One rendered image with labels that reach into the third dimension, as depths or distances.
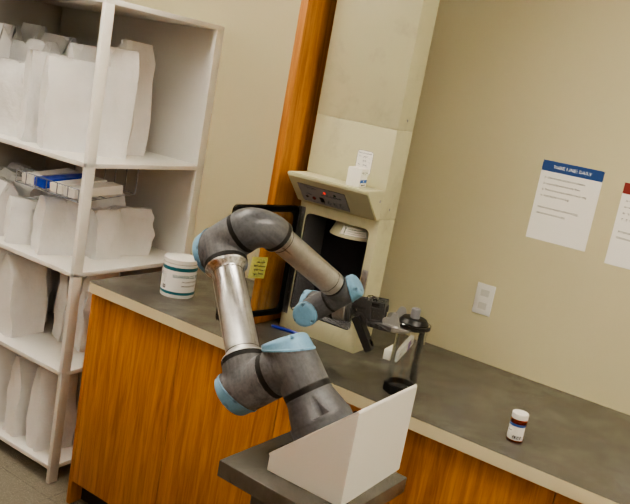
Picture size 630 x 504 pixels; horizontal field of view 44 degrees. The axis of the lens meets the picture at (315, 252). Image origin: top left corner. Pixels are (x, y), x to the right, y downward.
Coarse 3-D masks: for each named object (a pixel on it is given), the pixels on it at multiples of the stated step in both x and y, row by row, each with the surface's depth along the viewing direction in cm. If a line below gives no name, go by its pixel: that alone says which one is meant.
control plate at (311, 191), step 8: (304, 184) 264; (304, 192) 268; (312, 192) 265; (320, 192) 262; (328, 192) 260; (336, 192) 257; (312, 200) 269; (320, 200) 266; (328, 200) 264; (336, 200) 261; (344, 200) 258; (344, 208) 262
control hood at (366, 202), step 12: (300, 180) 264; (312, 180) 260; (324, 180) 257; (336, 180) 262; (300, 192) 270; (348, 192) 253; (360, 192) 250; (372, 192) 251; (384, 192) 257; (348, 204) 259; (360, 204) 255; (372, 204) 253; (360, 216) 261; (372, 216) 257
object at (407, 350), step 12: (396, 336) 237; (408, 336) 234; (420, 336) 234; (396, 348) 237; (408, 348) 235; (420, 348) 236; (396, 360) 237; (408, 360) 235; (420, 360) 238; (396, 372) 237; (408, 372) 236; (396, 384) 237; (408, 384) 237
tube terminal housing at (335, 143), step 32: (320, 128) 270; (352, 128) 263; (384, 128) 256; (320, 160) 271; (352, 160) 264; (384, 160) 257; (352, 224) 266; (384, 224) 263; (384, 256) 270; (288, 320) 283; (352, 352) 269
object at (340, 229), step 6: (336, 222) 275; (342, 222) 272; (336, 228) 273; (342, 228) 271; (348, 228) 270; (354, 228) 269; (360, 228) 270; (336, 234) 271; (342, 234) 270; (348, 234) 269; (354, 234) 269; (360, 234) 269; (366, 234) 270; (354, 240) 269; (360, 240) 269; (366, 240) 270
